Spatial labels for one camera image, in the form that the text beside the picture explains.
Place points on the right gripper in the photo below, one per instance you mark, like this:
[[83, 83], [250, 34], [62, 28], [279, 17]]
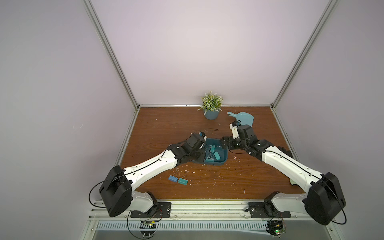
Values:
[[226, 142]]

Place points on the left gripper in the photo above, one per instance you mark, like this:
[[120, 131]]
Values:
[[202, 156]]

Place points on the teal plastic storage box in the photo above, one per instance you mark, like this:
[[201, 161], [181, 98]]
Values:
[[208, 158]]

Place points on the teal binder clip one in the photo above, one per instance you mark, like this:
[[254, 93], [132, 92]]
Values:
[[183, 179]]

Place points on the blue binder clip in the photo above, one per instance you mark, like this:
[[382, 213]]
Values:
[[174, 177]]

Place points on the teal binder clip three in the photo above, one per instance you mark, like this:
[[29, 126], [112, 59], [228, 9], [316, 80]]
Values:
[[216, 156]]

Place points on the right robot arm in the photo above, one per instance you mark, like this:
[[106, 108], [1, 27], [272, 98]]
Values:
[[322, 198]]

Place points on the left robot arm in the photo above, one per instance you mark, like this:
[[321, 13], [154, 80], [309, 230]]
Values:
[[119, 189]]

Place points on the light teal dustpan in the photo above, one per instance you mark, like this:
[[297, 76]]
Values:
[[242, 118]]

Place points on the small potted green plant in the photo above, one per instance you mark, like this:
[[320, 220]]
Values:
[[211, 105]]

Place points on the left controller board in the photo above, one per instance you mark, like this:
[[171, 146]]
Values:
[[147, 229]]

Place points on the controller board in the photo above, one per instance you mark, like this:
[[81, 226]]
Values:
[[147, 229], [275, 228]]

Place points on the right controller board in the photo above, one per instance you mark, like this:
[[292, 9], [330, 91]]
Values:
[[275, 228]]

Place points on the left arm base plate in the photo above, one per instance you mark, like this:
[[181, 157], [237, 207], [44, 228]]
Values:
[[158, 210]]

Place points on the aluminium front rail frame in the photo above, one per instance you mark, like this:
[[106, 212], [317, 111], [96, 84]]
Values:
[[207, 220]]

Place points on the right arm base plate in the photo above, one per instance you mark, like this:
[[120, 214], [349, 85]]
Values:
[[265, 210]]

